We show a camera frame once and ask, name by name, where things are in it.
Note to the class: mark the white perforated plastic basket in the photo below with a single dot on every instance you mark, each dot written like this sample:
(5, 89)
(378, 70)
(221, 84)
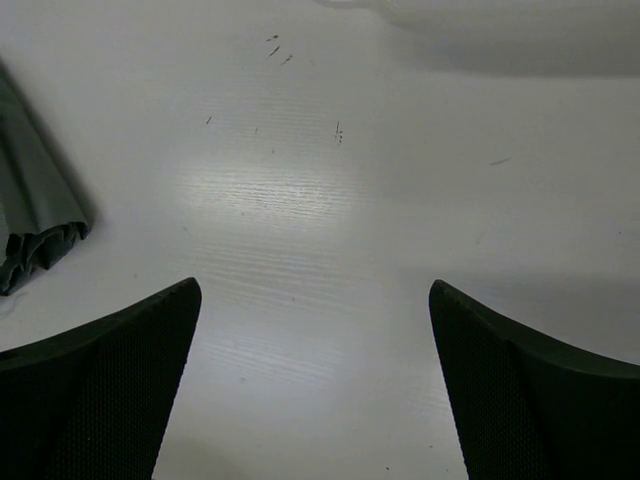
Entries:
(536, 39)

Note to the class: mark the grey pleated skirt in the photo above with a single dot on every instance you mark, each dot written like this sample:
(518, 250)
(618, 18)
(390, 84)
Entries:
(45, 210)

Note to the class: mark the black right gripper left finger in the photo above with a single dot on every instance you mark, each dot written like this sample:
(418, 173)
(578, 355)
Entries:
(94, 402)

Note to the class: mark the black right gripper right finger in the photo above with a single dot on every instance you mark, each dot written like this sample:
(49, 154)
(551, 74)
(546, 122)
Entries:
(528, 406)

